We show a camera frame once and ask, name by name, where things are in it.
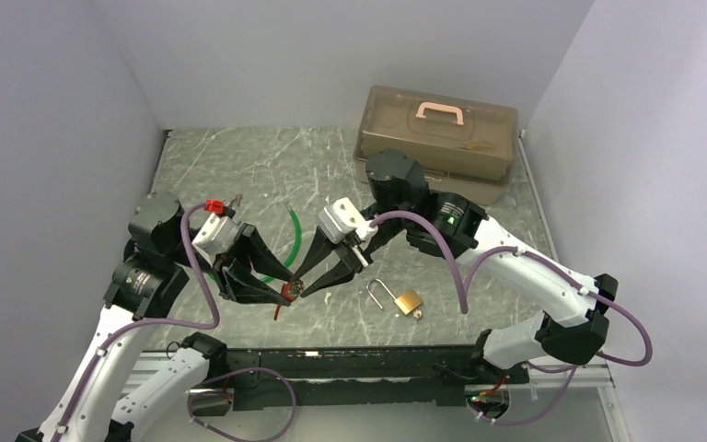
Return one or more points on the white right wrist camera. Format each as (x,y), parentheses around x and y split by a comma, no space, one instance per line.
(341,218)

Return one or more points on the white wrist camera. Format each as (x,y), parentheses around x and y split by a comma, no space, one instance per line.
(219,231)
(341,218)

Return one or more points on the red cable lock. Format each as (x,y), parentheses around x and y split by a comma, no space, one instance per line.
(291,291)

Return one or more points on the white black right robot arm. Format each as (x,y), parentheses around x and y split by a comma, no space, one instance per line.
(571,325)

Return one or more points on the brass padlock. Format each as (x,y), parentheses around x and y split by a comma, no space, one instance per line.
(406,303)

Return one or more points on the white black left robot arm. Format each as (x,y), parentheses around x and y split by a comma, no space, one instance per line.
(162,255)

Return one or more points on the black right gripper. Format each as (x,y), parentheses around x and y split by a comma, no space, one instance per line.
(355,257)

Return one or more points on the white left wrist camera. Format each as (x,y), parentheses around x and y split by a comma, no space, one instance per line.
(219,231)

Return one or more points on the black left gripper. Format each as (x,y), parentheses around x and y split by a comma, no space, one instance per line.
(238,282)

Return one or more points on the beige plastic toolbox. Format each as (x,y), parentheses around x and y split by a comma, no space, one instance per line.
(465,146)

